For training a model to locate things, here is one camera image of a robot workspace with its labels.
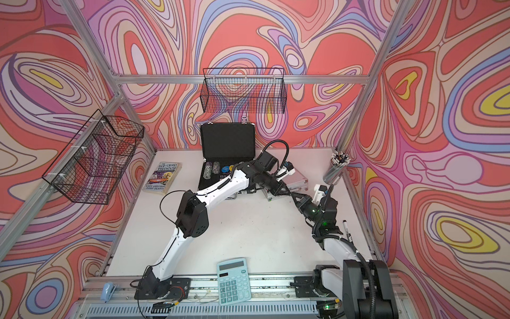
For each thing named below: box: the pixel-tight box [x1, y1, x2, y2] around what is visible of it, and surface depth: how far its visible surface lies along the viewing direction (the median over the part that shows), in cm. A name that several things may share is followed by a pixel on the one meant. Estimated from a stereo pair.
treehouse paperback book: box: [142, 161, 183, 196], surface depth 106 cm
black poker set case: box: [197, 121, 256, 191], surface depth 109 cm
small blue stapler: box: [100, 281, 117, 304], surface depth 73 cm
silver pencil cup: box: [322, 150, 351, 187], surface depth 96 cm
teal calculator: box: [216, 257, 252, 306], surface depth 75 cm
